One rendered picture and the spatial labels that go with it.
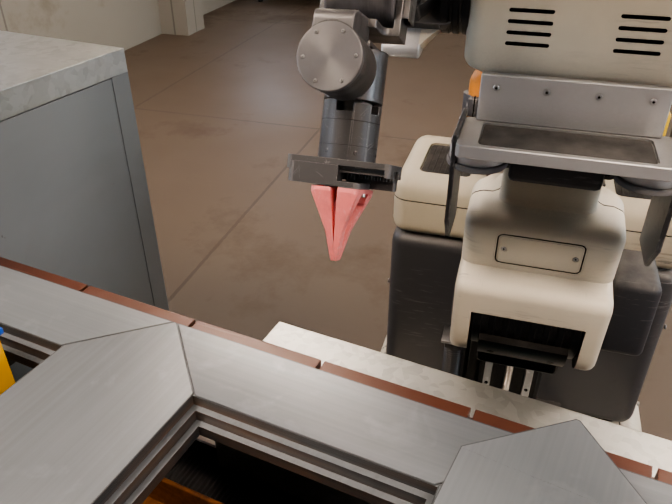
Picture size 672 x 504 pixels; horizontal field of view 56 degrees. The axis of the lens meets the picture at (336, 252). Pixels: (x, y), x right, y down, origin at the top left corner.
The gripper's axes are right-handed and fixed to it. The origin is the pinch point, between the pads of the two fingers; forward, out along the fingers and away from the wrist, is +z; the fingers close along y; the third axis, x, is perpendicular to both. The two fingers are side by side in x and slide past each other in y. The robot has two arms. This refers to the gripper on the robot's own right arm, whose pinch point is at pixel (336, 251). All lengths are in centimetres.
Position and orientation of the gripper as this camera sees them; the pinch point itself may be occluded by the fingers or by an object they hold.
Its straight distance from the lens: 63.8
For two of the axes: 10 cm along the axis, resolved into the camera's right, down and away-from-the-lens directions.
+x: 2.7, -0.9, 9.6
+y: 9.6, 1.4, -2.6
